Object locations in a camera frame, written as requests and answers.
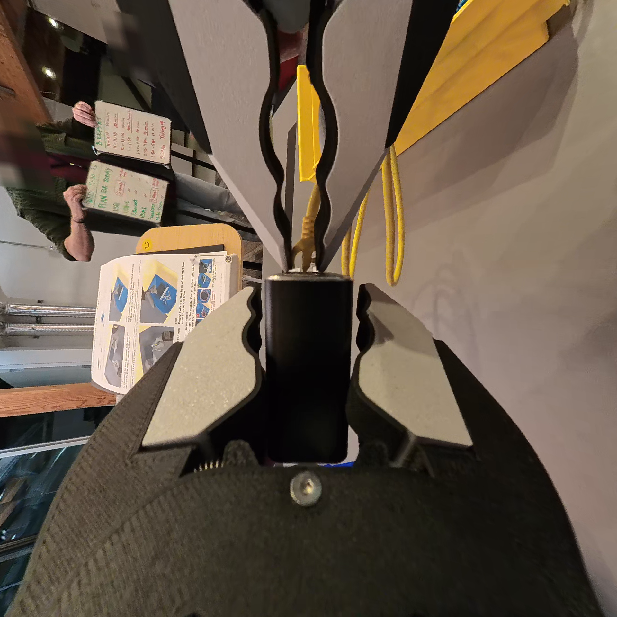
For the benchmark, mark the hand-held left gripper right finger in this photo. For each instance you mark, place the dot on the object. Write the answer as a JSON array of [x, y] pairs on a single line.
[[409, 381]]

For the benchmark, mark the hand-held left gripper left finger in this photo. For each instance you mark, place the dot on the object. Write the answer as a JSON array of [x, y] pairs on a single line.
[[202, 381]]

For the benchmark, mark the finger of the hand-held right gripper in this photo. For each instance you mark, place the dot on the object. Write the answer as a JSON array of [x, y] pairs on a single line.
[[366, 86], [231, 96]]

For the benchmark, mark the black network switch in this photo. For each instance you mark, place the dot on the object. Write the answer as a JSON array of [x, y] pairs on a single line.
[[308, 366]]

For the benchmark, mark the yellow plastic bin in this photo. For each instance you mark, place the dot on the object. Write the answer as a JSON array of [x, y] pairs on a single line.
[[482, 58]]

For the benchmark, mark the person's right hand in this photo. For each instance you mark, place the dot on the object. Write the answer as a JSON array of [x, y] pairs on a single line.
[[293, 46]]

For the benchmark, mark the whiteboard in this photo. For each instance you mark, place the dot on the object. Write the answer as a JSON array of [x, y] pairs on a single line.
[[130, 130], [125, 197]]

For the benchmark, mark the printed instruction sheet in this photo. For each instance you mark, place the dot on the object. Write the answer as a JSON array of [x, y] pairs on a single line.
[[144, 299]]

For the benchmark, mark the wooden ceiling beam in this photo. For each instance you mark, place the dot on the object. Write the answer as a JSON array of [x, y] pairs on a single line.
[[48, 400]]

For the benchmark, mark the large glass window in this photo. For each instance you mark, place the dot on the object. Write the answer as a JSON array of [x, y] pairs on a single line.
[[38, 482]]

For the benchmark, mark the silver ventilation duct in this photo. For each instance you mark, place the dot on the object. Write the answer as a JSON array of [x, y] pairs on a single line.
[[48, 311]]

